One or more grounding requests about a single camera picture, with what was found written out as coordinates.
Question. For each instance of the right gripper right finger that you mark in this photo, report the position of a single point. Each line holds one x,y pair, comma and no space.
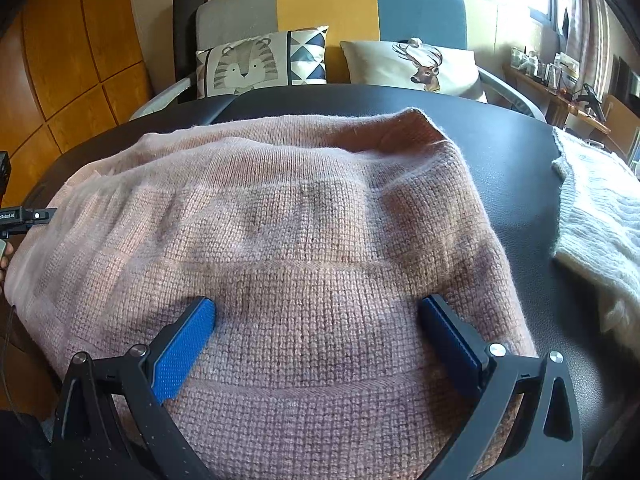
545,441

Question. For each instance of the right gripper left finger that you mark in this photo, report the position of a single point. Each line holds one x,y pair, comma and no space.
110,422

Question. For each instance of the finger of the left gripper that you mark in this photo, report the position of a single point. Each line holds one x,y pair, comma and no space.
32,217

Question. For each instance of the pink knitted sweater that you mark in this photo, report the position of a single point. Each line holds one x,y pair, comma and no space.
315,237

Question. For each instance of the cream knitted sweater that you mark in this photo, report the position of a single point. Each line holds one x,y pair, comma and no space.
598,231

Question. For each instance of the black rolled mat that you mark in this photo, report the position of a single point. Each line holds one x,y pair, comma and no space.
183,21

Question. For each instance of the tiger print cushion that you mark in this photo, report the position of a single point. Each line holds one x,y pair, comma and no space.
291,58

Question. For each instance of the wooden cabinet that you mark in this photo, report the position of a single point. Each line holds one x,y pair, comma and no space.
623,125

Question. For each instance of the wooden side table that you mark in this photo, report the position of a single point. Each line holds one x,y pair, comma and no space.
583,104

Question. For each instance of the deer print cushion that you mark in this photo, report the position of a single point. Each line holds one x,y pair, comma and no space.
414,65

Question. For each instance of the grey yellow blue sofa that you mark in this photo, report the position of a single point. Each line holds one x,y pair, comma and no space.
440,23

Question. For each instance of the pink curtain left window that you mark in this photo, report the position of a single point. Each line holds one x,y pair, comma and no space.
588,41

